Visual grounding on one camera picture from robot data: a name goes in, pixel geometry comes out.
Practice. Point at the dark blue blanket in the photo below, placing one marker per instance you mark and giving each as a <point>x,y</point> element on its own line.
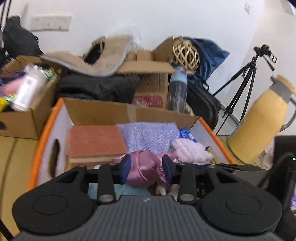
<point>211,57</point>

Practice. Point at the woven rattan ball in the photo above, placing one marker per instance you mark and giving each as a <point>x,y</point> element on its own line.
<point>186,55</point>

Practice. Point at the beige fleece mat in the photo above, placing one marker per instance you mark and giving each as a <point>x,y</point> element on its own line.
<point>103,59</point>

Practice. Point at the open cardboard box behind table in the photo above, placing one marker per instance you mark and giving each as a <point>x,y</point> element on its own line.
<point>153,68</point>

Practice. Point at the purple knitted cloth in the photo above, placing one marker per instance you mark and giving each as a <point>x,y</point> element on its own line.
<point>151,137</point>

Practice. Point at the black camera tripod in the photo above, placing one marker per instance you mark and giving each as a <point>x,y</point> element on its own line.
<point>248,72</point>

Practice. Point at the blue tissue pack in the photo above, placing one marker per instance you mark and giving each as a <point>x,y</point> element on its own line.
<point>185,133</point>

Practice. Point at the red cardboard box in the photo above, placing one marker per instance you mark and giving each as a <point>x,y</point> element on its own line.
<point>71,112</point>

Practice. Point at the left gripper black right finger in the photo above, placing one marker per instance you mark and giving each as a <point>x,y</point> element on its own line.
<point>226,202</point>

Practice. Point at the orange scrubbing sponge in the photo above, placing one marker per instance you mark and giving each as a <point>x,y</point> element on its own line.
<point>91,145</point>

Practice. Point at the black trolley bag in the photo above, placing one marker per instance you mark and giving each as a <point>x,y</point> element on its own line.
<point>17,41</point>

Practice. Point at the pink satin scrunchie bag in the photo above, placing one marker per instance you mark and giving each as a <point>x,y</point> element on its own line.
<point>146,169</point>

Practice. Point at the blue water bottle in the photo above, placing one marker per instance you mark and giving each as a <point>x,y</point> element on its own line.
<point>177,93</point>

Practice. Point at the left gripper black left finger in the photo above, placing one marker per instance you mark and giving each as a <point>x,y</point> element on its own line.
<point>66,202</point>

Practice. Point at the small brown cardboard box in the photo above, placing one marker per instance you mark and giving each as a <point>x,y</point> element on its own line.
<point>30,123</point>

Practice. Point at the white bottle in box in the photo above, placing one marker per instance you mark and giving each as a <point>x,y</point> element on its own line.
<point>33,82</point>

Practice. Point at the black bag on floor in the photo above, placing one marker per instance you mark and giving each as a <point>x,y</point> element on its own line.
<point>203,104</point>

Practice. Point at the black video camera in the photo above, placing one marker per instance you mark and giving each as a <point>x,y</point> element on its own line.
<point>265,52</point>

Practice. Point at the yellow thermos jug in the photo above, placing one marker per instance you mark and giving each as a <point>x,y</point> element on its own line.
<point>263,121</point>

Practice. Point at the lilac fluffy towel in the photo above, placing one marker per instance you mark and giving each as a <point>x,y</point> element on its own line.
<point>189,151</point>

